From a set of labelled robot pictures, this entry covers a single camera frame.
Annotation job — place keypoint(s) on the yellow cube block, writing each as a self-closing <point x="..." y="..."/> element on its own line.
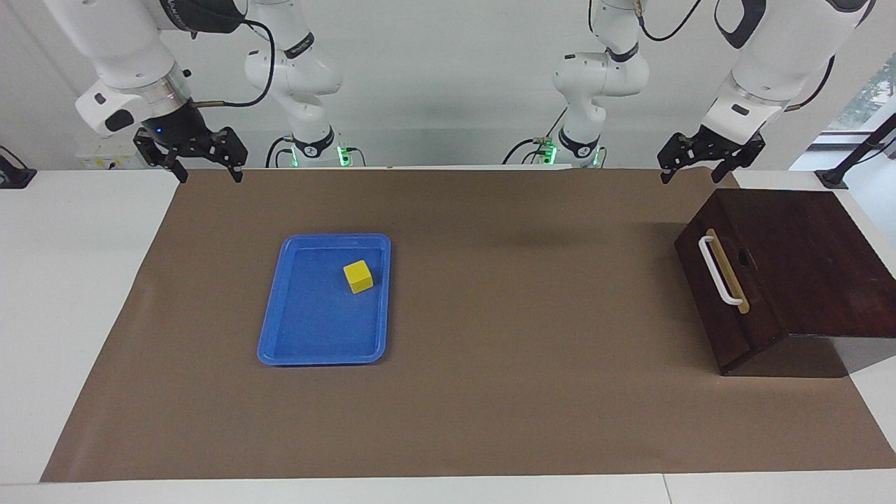
<point x="358" y="278"/>

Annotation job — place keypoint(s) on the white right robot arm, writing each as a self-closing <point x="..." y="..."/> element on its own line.
<point x="126" y="49"/>

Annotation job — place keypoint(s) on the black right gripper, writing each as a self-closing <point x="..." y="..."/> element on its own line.
<point x="178" y="129"/>

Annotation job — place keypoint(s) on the brown table mat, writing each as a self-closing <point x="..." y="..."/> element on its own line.
<point x="490" y="392"/>

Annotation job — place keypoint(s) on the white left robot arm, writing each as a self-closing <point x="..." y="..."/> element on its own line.
<point x="777" y="42"/>

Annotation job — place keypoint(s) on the black angled stand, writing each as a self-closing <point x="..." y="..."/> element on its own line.
<point x="833" y="176"/>

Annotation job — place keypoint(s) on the dark wooden drawer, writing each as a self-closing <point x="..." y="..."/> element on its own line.
<point x="729" y="245"/>

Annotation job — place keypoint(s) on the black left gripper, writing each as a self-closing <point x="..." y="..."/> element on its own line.
<point x="721" y="143"/>

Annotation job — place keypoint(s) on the blue plastic tray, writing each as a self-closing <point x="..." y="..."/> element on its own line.
<point x="315" y="329"/>

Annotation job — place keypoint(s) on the dark wooden drawer cabinet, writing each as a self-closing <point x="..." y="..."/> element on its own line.
<point x="805" y="259"/>

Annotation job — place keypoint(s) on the white power strip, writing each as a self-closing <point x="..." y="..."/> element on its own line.
<point x="105" y="159"/>

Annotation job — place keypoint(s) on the window pane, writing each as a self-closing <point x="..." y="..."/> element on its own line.
<point x="871" y="98"/>

